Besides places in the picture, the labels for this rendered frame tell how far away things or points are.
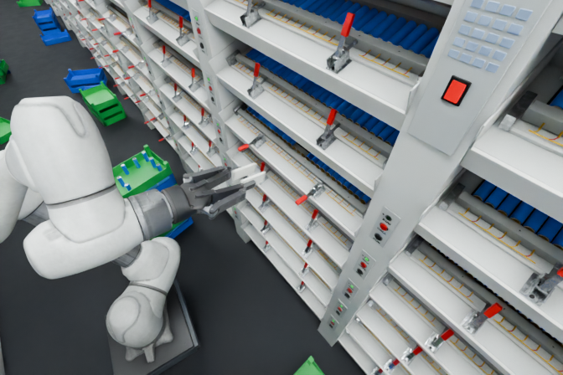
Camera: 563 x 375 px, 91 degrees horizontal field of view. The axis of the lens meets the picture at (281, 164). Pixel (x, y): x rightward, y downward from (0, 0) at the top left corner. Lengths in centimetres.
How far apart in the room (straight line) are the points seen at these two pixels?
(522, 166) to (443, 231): 19
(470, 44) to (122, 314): 119
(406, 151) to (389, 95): 10
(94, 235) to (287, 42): 50
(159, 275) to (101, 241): 74
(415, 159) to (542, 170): 15
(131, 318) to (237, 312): 60
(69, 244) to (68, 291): 144
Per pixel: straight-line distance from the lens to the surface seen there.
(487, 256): 59
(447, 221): 59
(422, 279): 74
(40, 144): 53
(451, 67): 41
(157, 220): 57
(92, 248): 55
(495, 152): 45
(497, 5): 38
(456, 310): 74
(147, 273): 125
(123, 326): 121
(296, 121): 70
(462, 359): 93
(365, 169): 61
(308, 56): 58
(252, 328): 160
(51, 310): 199
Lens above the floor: 156
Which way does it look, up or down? 47 degrees down
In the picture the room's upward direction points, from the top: 1 degrees clockwise
